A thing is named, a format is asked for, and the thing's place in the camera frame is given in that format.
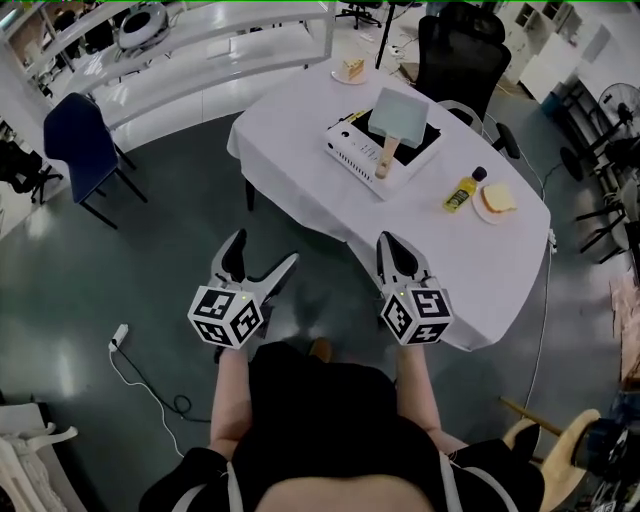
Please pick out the white plate under bread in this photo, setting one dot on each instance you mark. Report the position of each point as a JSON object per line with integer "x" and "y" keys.
{"x": 482, "y": 216}

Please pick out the person's black clothing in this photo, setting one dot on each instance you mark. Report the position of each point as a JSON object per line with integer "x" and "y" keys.
{"x": 320, "y": 410}

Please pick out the black standing fan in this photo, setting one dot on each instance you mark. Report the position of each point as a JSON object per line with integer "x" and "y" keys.
{"x": 620, "y": 107}

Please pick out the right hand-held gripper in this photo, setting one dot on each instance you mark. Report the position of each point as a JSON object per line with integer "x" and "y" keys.
{"x": 417, "y": 315}

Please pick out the layered cake slice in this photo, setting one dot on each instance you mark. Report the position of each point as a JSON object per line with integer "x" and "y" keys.
{"x": 353, "y": 69}

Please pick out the round white black device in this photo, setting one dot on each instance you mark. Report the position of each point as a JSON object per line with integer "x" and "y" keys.
{"x": 142, "y": 22}

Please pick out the white curved shelf desk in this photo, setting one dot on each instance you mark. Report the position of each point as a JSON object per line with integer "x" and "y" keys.
{"x": 200, "y": 65}

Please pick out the white ornate furniture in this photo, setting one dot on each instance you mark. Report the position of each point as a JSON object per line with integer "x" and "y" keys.
{"x": 20, "y": 450}

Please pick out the yellow oil bottle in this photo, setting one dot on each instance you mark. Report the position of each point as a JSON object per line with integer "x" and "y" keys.
{"x": 460, "y": 195}

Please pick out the white plate under cake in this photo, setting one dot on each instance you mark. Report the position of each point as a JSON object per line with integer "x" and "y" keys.
{"x": 340, "y": 78}

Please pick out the person's left forearm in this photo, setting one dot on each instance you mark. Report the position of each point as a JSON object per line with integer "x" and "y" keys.
{"x": 230, "y": 400}

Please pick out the person's tan shoe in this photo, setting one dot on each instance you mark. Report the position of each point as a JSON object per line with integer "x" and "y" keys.
{"x": 320, "y": 349}

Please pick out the square pale blue pan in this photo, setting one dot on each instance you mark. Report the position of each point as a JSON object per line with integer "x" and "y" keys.
{"x": 400, "y": 117}

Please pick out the small white power strip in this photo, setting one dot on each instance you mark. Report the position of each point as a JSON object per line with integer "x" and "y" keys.
{"x": 119, "y": 336}

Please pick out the wooden stool black cushion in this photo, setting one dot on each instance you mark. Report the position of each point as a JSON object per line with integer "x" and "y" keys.
{"x": 565, "y": 450}

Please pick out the table with white cloth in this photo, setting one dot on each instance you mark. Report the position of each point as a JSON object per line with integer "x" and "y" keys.
{"x": 300, "y": 150}

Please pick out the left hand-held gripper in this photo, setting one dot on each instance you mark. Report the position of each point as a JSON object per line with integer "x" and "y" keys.
{"x": 225, "y": 317}

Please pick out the blue chair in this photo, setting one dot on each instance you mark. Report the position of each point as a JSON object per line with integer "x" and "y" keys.
{"x": 80, "y": 145}

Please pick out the person's right forearm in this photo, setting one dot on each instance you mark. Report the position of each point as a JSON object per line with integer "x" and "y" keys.
{"x": 417, "y": 390}

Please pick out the white induction cooktop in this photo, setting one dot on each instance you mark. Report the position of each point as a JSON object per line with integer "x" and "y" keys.
{"x": 350, "y": 155}

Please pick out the black mesh office chair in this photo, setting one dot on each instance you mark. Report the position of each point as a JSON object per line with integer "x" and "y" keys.
{"x": 460, "y": 55}

